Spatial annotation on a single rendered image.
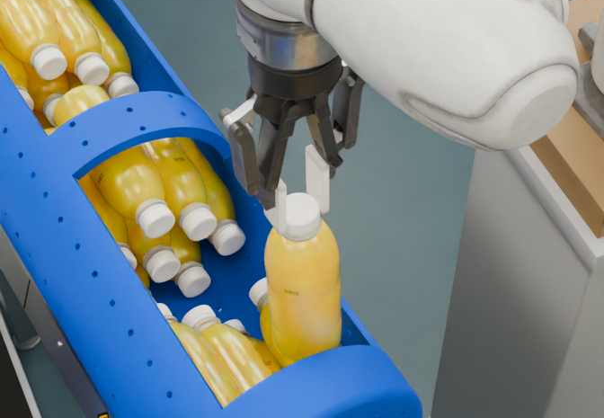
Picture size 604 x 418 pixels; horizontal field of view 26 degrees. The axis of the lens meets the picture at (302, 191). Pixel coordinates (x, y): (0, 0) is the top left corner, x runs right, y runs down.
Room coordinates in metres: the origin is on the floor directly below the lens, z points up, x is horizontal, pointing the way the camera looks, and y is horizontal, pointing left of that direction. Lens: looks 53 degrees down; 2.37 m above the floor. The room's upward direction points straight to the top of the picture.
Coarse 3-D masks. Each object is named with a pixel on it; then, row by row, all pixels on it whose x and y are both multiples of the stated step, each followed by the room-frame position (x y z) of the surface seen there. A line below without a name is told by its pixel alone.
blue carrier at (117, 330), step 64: (0, 64) 1.06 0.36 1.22; (0, 128) 0.98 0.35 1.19; (64, 128) 0.95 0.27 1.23; (128, 128) 0.95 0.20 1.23; (192, 128) 0.97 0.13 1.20; (0, 192) 0.92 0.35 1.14; (64, 192) 0.87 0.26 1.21; (64, 256) 0.81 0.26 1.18; (256, 256) 0.91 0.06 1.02; (64, 320) 0.76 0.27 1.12; (128, 320) 0.71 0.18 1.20; (256, 320) 0.84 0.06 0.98; (128, 384) 0.66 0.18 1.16; (192, 384) 0.63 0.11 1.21; (256, 384) 0.62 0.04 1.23; (320, 384) 0.62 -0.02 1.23; (384, 384) 0.64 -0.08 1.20
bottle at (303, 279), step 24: (288, 240) 0.69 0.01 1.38; (312, 240) 0.69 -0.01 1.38; (264, 264) 0.70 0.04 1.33; (288, 264) 0.68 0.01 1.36; (312, 264) 0.68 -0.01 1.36; (336, 264) 0.69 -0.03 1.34; (288, 288) 0.67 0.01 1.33; (312, 288) 0.67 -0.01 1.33; (336, 288) 0.69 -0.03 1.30; (288, 312) 0.67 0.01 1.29; (312, 312) 0.67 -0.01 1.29; (336, 312) 0.68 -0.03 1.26; (288, 336) 0.67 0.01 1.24; (312, 336) 0.66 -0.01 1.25; (336, 336) 0.68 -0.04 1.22
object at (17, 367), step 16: (0, 320) 1.36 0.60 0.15; (0, 336) 1.32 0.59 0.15; (0, 352) 1.28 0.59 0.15; (16, 352) 1.28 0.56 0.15; (0, 368) 1.25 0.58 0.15; (16, 368) 1.25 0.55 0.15; (0, 384) 1.21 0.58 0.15; (16, 384) 1.21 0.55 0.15; (0, 400) 1.18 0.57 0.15; (16, 400) 1.18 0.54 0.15; (32, 400) 1.18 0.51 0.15; (0, 416) 1.14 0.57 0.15; (16, 416) 1.14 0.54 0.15; (32, 416) 1.14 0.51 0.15
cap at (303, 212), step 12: (300, 192) 0.73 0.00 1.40; (288, 204) 0.71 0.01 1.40; (300, 204) 0.71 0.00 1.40; (312, 204) 0.71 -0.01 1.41; (288, 216) 0.70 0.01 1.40; (300, 216) 0.70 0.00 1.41; (312, 216) 0.70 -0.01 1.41; (288, 228) 0.69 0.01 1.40; (300, 228) 0.69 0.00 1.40; (312, 228) 0.69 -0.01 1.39
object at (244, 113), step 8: (256, 96) 0.69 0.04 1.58; (248, 104) 0.69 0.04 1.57; (232, 112) 0.68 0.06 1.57; (240, 112) 0.68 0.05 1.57; (248, 112) 0.68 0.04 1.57; (224, 120) 0.68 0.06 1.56; (232, 120) 0.68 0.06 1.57; (240, 120) 0.68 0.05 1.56; (248, 120) 0.68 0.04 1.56; (248, 128) 0.68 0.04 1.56
